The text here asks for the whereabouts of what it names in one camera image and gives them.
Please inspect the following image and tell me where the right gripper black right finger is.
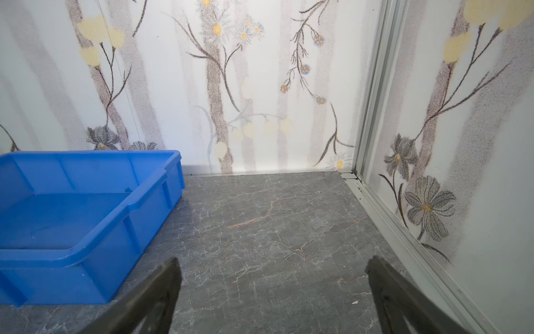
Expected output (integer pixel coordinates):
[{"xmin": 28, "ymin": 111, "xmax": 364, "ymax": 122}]
[{"xmin": 366, "ymin": 256, "xmax": 467, "ymax": 333}]

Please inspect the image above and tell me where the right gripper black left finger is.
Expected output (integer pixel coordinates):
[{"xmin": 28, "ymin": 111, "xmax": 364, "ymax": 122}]
[{"xmin": 80, "ymin": 257, "xmax": 182, "ymax": 333}]

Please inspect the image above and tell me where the blue plastic bin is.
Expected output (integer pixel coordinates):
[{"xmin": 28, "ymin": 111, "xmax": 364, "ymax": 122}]
[{"xmin": 1, "ymin": 150, "xmax": 185, "ymax": 307}]

